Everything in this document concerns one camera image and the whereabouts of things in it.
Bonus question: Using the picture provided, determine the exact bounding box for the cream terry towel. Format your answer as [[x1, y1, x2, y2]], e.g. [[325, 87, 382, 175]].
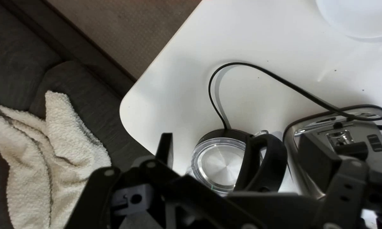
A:
[[0, 87, 113, 229]]

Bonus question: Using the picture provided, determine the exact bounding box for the black kettle power cable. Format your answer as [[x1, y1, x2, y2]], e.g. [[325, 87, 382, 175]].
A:
[[206, 61, 382, 131]]

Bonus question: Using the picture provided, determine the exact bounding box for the silver two-slot toaster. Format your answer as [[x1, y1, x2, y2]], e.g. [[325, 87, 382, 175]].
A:
[[281, 104, 382, 201]]

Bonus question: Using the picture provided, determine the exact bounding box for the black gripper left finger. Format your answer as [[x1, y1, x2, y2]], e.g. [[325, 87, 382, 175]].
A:
[[63, 131, 261, 229]]

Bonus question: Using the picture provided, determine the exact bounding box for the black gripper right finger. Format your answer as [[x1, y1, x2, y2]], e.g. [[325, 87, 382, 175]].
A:
[[298, 131, 382, 229]]

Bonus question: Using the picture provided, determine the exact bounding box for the white round plate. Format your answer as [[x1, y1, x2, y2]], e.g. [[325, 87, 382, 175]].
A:
[[314, 0, 382, 42]]

